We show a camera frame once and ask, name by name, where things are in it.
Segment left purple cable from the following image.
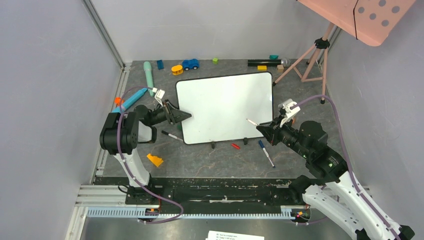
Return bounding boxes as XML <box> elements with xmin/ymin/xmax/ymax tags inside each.
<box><xmin>115</xmin><ymin>87</ymin><xmax>185</xmax><ymax>225</ymax></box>

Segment pink perforated board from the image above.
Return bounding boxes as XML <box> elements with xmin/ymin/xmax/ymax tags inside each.
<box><xmin>299</xmin><ymin>0</ymin><xmax>416</xmax><ymax>47</ymax></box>

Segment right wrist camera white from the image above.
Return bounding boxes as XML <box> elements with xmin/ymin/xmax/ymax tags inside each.
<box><xmin>278</xmin><ymin>98</ymin><xmax>301</xmax><ymax>128</ymax></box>

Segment black whiteboard marker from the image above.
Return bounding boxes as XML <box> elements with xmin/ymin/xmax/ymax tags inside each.
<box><xmin>161</xmin><ymin>130</ymin><xmax>184</xmax><ymax>142</ymax></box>

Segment yellow oval toy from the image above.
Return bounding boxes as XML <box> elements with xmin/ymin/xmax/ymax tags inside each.
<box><xmin>171</xmin><ymin>64</ymin><xmax>184</xmax><ymax>76</ymax></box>

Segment mint toy crayon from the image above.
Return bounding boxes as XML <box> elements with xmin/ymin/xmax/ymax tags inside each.
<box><xmin>143</xmin><ymin>61</ymin><xmax>155</xmax><ymax>97</ymax></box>

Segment white whiteboard black frame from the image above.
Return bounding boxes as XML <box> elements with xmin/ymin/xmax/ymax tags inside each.
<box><xmin>175</xmin><ymin>71</ymin><xmax>274</xmax><ymax>145</ymax></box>

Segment pink tripod stand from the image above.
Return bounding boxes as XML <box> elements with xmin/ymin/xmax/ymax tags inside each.
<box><xmin>273</xmin><ymin>22</ymin><xmax>335</xmax><ymax>95</ymax></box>

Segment purple cable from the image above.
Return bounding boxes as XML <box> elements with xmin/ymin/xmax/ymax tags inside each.
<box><xmin>291</xmin><ymin>95</ymin><xmax>403</xmax><ymax>240</ymax></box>
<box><xmin>115</xmin><ymin>87</ymin><xmax>185</xmax><ymax>225</ymax></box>

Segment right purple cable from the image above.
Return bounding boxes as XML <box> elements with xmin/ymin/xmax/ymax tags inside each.
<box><xmin>291</xmin><ymin>95</ymin><xmax>403</xmax><ymax>240</ymax></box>

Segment blue whiteboard marker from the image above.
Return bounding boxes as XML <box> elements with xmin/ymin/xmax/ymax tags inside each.
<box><xmin>258</xmin><ymin>140</ymin><xmax>276</xmax><ymax>168</ymax></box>

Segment yellow stair block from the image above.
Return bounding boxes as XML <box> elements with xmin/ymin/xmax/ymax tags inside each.
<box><xmin>146</xmin><ymin>153</ymin><xmax>164</xmax><ymax>168</ymax></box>

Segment red whiteboard marker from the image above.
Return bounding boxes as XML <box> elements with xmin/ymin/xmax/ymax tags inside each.
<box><xmin>246</xmin><ymin>118</ymin><xmax>259</xmax><ymax>126</ymax></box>

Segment white printed paper sheet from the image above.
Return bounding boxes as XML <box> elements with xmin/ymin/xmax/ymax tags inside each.
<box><xmin>205</xmin><ymin>230</ymin><xmax>265</xmax><ymax>240</ymax></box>

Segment white cable duct strip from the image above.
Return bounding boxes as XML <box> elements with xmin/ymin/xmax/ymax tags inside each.
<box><xmin>86</xmin><ymin>206</ymin><xmax>299</xmax><ymax>220</ymax></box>

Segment orange small toy piece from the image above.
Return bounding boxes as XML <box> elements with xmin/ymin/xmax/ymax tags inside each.
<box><xmin>114</xmin><ymin>97</ymin><xmax>123</xmax><ymax>107</ymax></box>

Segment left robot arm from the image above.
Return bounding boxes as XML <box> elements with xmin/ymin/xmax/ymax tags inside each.
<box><xmin>99</xmin><ymin>99</ymin><xmax>192</xmax><ymax>204</ymax></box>

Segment yellow rectangular block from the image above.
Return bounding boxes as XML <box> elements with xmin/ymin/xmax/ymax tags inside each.
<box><xmin>257</xmin><ymin>65</ymin><xmax>268</xmax><ymax>71</ymax></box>

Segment blue toy crayon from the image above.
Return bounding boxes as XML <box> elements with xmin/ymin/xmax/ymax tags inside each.
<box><xmin>111</xmin><ymin>88</ymin><xmax>148</xmax><ymax>113</ymax></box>

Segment black toy microphone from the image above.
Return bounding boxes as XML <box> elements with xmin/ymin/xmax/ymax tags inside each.
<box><xmin>247</xmin><ymin>58</ymin><xmax>292</xmax><ymax>67</ymax></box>

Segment dark blue block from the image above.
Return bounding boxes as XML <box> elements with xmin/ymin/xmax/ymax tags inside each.
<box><xmin>156</xmin><ymin>60</ymin><xmax>165</xmax><ymax>70</ymax></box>

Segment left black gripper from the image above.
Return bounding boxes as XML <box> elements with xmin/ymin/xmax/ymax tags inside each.
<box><xmin>148</xmin><ymin>99</ymin><xmax>192</xmax><ymax>126</ymax></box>

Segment blue toy car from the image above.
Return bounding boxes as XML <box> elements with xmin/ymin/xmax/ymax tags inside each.
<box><xmin>182</xmin><ymin>58</ymin><xmax>200</xmax><ymax>71</ymax></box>

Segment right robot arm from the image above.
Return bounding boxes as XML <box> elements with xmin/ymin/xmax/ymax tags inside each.
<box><xmin>255</xmin><ymin>120</ymin><xmax>415</xmax><ymax>240</ymax></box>

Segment tan wooden cube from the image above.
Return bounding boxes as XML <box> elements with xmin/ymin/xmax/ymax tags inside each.
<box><xmin>276</xmin><ymin>64</ymin><xmax>285</xmax><ymax>73</ymax></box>

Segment red marker cap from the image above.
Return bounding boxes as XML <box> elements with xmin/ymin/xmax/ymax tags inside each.
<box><xmin>231</xmin><ymin>143</ymin><xmax>241</xmax><ymax>150</ymax></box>

